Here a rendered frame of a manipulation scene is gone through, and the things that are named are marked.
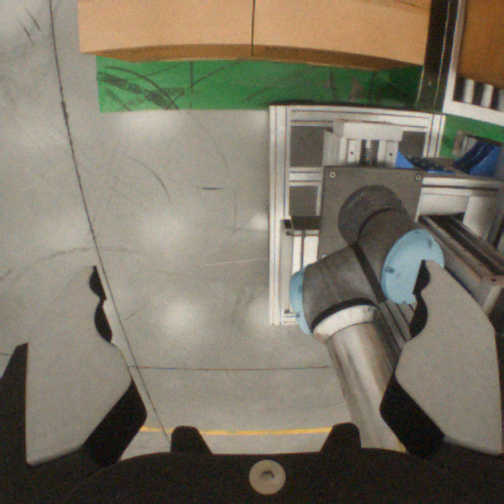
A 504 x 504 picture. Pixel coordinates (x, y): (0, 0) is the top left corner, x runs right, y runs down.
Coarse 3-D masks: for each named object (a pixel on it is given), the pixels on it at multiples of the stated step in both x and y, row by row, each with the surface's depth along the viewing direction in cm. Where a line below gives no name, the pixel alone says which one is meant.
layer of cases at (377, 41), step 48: (96, 0) 77; (144, 0) 79; (192, 0) 79; (240, 0) 80; (288, 0) 80; (336, 0) 79; (384, 0) 78; (96, 48) 86; (144, 48) 91; (192, 48) 96; (240, 48) 96; (288, 48) 91; (336, 48) 87; (384, 48) 86
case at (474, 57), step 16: (480, 0) 66; (496, 0) 60; (464, 16) 75; (480, 16) 68; (496, 16) 61; (464, 32) 77; (480, 32) 69; (496, 32) 63; (464, 48) 78; (480, 48) 71; (496, 48) 64; (464, 64) 80; (480, 64) 72; (496, 64) 66; (480, 80) 84; (496, 80) 75
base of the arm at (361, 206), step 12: (360, 192) 59; (372, 192) 58; (384, 192) 57; (348, 204) 60; (360, 204) 59; (372, 204) 56; (384, 204) 55; (396, 204) 55; (348, 216) 59; (360, 216) 56; (372, 216) 53; (348, 228) 59; (360, 228) 55; (348, 240) 61
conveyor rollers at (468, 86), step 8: (464, 80) 90; (472, 80) 88; (464, 88) 91; (472, 88) 90; (480, 88) 92; (488, 88) 89; (464, 96) 92; (472, 96) 91; (480, 96) 93; (488, 96) 91; (480, 104) 94; (488, 104) 92; (496, 104) 94
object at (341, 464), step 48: (192, 432) 5; (336, 432) 5; (96, 480) 4; (144, 480) 4; (192, 480) 4; (240, 480) 4; (288, 480) 4; (336, 480) 4; (384, 480) 4; (432, 480) 4
